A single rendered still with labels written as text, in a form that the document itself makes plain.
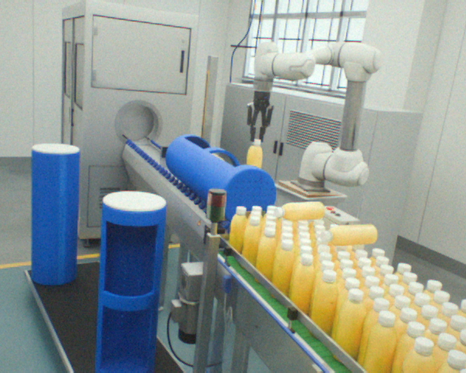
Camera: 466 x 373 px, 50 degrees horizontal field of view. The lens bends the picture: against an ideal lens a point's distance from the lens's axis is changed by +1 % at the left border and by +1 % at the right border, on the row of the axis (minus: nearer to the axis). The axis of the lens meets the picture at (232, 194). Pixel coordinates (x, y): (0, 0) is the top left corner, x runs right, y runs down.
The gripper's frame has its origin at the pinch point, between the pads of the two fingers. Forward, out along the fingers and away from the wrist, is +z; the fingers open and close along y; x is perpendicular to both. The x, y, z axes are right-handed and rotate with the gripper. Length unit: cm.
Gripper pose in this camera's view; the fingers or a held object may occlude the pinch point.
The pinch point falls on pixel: (257, 134)
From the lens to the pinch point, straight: 233.2
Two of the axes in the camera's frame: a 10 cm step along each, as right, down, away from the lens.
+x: 4.0, 2.9, -8.7
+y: -9.1, 0.2, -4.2
